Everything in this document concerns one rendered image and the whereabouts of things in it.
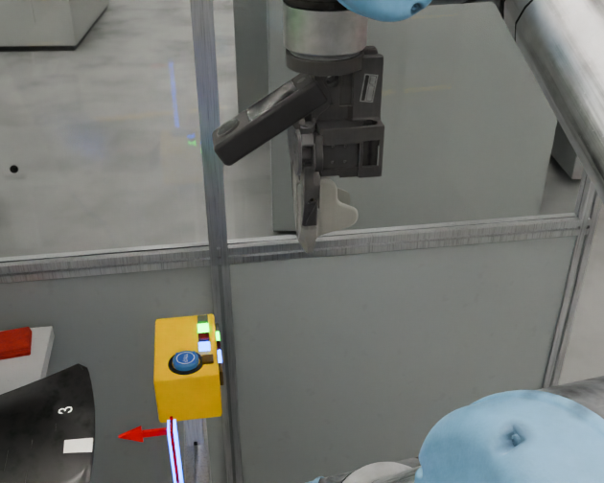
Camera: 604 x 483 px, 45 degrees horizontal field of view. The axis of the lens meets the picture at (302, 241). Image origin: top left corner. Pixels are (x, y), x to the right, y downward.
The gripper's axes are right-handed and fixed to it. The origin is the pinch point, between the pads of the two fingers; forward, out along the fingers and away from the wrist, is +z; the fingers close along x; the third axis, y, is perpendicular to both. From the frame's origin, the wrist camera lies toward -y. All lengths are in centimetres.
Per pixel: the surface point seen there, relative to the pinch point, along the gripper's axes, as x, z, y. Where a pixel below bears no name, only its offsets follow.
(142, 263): 71, 45, -24
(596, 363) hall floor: 129, 143, 134
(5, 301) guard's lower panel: 71, 52, -53
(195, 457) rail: 26, 58, -15
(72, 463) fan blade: -3.1, 24.9, -26.8
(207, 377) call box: 21.8, 36.0, -11.2
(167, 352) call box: 28.3, 35.7, -17.3
